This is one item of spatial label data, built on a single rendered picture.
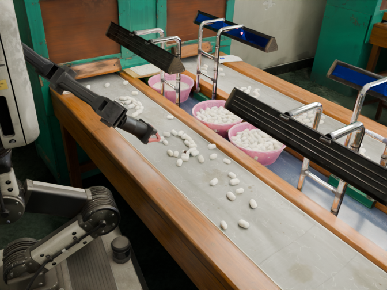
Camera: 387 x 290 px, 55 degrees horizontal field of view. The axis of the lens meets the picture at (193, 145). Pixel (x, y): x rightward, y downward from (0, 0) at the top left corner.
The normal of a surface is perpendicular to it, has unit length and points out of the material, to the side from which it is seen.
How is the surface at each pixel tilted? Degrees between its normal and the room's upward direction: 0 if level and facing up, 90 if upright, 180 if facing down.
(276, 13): 90
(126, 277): 1
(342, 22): 90
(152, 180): 0
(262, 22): 90
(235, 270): 0
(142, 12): 90
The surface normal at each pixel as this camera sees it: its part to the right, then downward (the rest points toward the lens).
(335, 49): -0.83, 0.27
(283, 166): 0.04, -0.84
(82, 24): 0.58, 0.46
